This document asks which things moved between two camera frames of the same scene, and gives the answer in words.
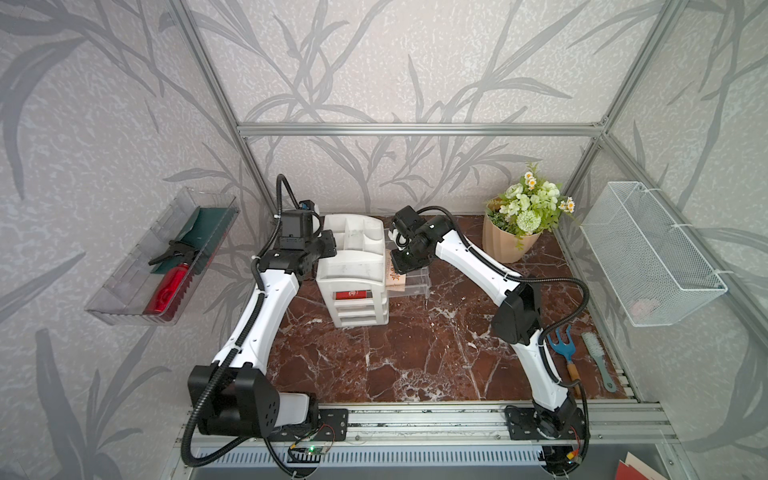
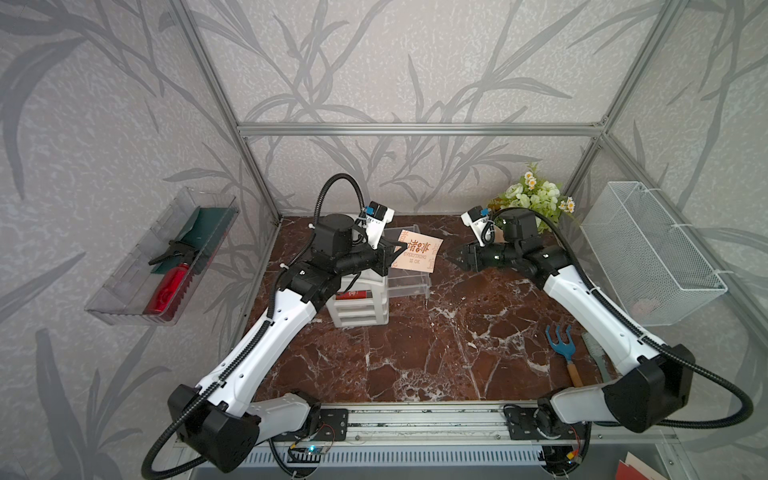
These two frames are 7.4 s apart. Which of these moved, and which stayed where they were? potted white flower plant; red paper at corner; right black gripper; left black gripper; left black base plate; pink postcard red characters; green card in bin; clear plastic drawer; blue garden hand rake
Moved: left black gripper; right black gripper; pink postcard red characters
Stayed: potted white flower plant; red paper at corner; green card in bin; clear plastic drawer; left black base plate; blue garden hand rake
